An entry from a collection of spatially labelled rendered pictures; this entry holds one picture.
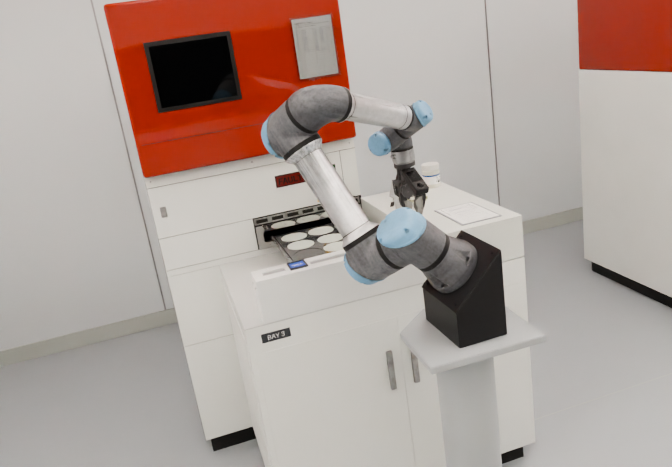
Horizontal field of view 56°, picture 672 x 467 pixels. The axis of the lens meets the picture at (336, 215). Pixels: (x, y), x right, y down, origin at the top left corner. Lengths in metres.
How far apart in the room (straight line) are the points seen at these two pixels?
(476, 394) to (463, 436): 0.14
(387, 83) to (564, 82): 1.34
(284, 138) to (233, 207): 0.83
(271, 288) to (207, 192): 0.66
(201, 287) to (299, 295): 0.69
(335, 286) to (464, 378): 0.48
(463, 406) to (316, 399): 0.51
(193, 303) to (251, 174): 0.56
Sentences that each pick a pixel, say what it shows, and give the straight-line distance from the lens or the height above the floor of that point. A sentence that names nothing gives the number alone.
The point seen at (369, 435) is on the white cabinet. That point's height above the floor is 0.33.
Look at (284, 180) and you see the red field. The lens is 2.46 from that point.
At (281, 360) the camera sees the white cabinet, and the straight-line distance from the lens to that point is 1.99.
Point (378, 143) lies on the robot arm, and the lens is 1.95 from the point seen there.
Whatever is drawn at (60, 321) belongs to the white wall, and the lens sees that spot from 4.19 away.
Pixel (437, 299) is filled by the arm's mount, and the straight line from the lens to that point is 1.70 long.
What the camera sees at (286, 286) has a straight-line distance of 1.90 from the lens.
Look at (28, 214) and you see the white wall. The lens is 4.00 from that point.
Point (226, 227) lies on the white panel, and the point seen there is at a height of 0.96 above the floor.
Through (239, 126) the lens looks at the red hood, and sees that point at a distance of 2.35.
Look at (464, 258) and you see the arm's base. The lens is 1.65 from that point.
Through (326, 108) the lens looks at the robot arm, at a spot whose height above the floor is 1.45.
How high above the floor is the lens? 1.64
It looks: 16 degrees down
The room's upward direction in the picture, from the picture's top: 8 degrees counter-clockwise
